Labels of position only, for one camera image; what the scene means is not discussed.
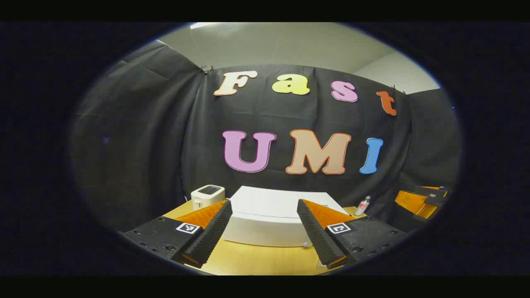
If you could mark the ceiling light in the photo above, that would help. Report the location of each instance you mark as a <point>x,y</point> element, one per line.
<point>201,25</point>

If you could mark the black backdrop cloth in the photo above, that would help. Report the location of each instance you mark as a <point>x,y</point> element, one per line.
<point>165,124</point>

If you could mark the white microwave oven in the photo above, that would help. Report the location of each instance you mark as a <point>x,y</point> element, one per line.
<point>265,207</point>

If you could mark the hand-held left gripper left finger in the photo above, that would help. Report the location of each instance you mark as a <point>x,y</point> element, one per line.
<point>211,236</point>

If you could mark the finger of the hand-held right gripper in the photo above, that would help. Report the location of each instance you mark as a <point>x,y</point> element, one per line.
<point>410,200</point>
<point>434,198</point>

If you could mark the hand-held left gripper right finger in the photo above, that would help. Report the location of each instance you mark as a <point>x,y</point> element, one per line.
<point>316,236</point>

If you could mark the small bottle with red label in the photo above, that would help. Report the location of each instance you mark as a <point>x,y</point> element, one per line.
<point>362,207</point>

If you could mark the white toaster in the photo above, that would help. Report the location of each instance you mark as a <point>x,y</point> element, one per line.
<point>207,198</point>

